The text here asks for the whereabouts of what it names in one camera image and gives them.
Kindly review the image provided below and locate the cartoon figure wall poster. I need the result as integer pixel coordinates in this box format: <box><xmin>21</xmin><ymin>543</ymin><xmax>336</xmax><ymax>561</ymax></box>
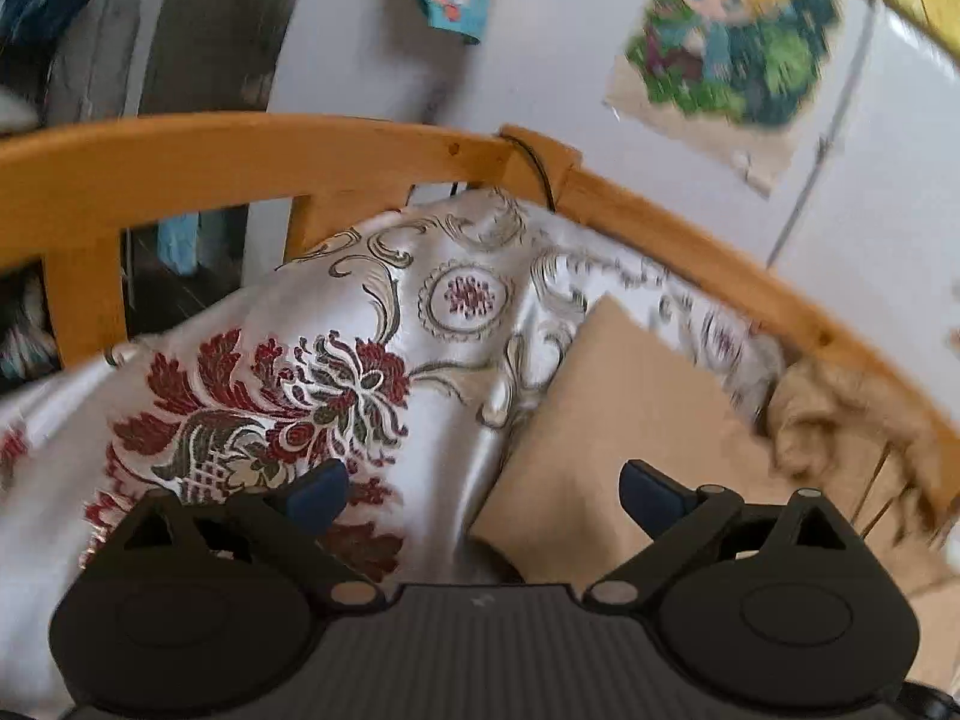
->
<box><xmin>604</xmin><ymin>0</ymin><xmax>847</xmax><ymax>197</ymax></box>

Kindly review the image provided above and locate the tan pillow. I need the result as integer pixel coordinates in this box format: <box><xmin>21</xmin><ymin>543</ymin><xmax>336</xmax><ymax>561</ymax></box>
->
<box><xmin>469</xmin><ymin>296</ymin><xmax>960</xmax><ymax>691</ymax></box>

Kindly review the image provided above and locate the wooden bed frame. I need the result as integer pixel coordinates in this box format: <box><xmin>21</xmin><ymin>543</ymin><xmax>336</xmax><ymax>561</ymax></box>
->
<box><xmin>0</xmin><ymin>114</ymin><xmax>960</xmax><ymax>518</ymax></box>

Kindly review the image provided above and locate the grey upholstered chair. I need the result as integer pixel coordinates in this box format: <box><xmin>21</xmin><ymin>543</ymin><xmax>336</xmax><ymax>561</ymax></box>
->
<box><xmin>43</xmin><ymin>0</ymin><xmax>145</xmax><ymax>127</ymax></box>

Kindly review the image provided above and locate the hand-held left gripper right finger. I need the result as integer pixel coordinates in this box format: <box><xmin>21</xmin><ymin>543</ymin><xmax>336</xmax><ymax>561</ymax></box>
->
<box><xmin>585</xmin><ymin>459</ymin><xmax>865</xmax><ymax>608</ymax></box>

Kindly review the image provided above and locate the white floral bedspread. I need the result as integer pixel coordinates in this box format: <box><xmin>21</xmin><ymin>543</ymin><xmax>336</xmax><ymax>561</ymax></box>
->
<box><xmin>0</xmin><ymin>187</ymin><xmax>785</xmax><ymax>713</ymax></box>

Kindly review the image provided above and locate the light blue cloth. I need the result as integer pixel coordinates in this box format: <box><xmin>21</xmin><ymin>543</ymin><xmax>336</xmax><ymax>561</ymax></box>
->
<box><xmin>156</xmin><ymin>211</ymin><xmax>202</xmax><ymax>272</ymax></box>

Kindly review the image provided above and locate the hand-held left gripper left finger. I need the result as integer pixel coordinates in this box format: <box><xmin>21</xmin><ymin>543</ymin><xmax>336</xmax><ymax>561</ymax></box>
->
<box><xmin>101</xmin><ymin>459</ymin><xmax>387</xmax><ymax>608</ymax></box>

